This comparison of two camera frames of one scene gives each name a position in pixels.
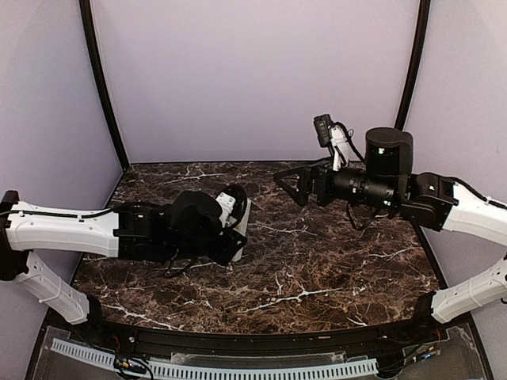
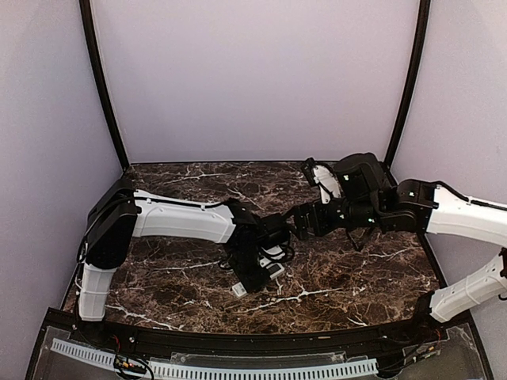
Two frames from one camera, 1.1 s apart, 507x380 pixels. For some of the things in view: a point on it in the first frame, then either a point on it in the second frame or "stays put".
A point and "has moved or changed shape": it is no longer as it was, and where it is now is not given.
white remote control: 242,228 has moved or changed shape
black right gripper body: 322,170 → 323,225
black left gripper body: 223,256 → 244,264
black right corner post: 425,9 stays put
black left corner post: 89,30 stays put
